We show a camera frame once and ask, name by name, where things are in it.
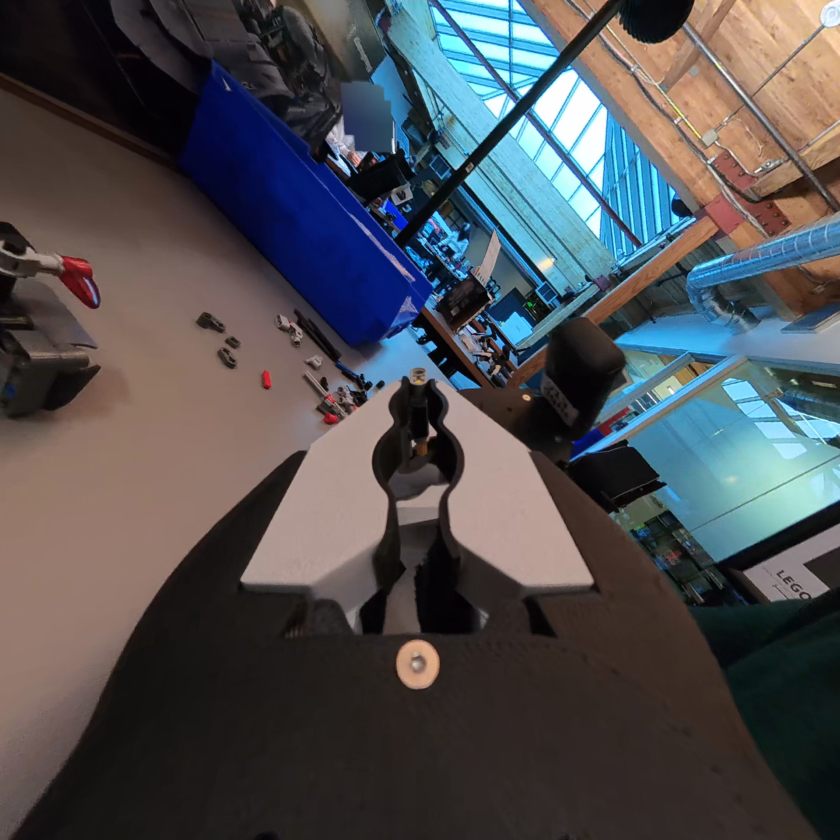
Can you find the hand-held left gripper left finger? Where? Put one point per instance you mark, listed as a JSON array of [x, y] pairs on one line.
[[315, 525]]

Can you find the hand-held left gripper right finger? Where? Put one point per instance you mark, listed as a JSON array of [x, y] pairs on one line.
[[518, 525]]

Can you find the yellow axle lego assembly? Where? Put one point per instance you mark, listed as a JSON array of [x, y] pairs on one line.
[[418, 400]]

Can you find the pile of lego pieces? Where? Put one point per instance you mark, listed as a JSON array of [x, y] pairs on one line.
[[319, 338]]

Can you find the dark grey double lego connector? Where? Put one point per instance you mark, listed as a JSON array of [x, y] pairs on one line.
[[210, 321]]

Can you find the partly built lego car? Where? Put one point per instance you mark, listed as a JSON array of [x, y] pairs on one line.
[[39, 367]]

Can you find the lego set box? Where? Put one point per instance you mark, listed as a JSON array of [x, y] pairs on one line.
[[164, 39]]

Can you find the black office chair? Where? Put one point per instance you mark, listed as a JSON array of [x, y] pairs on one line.
[[610, 472]]

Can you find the brown wooden desk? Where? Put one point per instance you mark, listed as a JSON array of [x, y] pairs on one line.
[[459, 348]]

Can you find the cardboard box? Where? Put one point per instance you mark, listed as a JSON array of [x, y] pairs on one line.
[[463, 298]]

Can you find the tan cardboard sheet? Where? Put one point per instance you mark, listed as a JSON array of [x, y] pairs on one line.
[[489, 253]]

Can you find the black metal stand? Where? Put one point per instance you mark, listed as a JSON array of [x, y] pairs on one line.
[[499, 131]]

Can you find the person's torso green shirt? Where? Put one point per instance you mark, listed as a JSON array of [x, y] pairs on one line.
[[774, 689]]

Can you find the blue plastic bin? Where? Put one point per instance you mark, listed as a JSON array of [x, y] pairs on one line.
[[295, 216]]

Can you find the black round pendant lamp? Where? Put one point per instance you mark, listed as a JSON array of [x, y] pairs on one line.
[[656, 16]]

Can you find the silver ventilation duct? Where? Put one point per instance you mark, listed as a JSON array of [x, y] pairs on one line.
[[754, 259]]

